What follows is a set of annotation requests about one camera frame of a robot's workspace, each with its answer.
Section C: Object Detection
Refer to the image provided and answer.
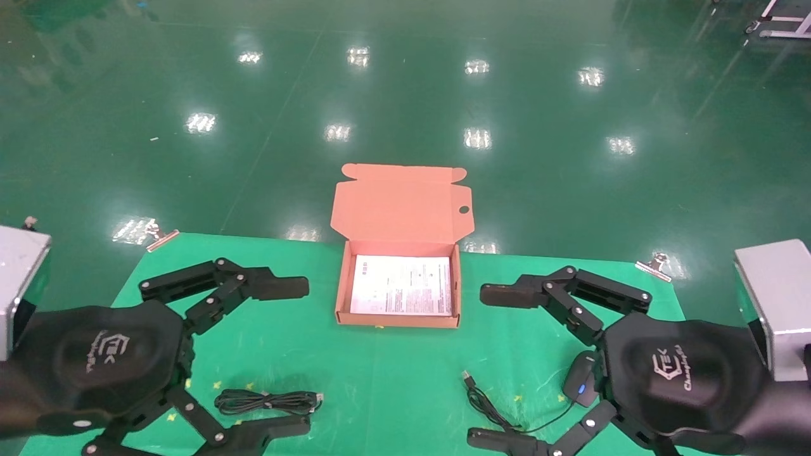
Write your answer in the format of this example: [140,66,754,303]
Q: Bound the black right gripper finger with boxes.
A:
[480,266,652,346]
[468,399,672,456]

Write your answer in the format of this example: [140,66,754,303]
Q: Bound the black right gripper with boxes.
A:
[599,312,770,453]

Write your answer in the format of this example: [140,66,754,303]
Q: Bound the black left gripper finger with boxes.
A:
[139,258,310,336]

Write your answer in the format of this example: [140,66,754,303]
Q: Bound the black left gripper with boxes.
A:
[0,301,312,456]

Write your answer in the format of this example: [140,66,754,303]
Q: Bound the black data cable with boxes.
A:
[214,389,324,417]

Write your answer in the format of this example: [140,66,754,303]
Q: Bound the black wired computer mouse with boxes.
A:
[462,350,600,434]

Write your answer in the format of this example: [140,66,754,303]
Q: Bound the pink cardboard box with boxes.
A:
[331,163,475,329]

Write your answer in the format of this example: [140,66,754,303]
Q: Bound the white printed instruction sheet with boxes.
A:
[350,255,453,316]

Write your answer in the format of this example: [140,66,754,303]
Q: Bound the metal spring clamp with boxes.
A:
[145,220,181,253]
[635,253,673,283]

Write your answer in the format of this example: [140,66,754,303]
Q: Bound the green table mat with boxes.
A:
[19,232,704,456]

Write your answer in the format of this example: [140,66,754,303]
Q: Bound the white metal cart frame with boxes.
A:
[746,0,811,39]

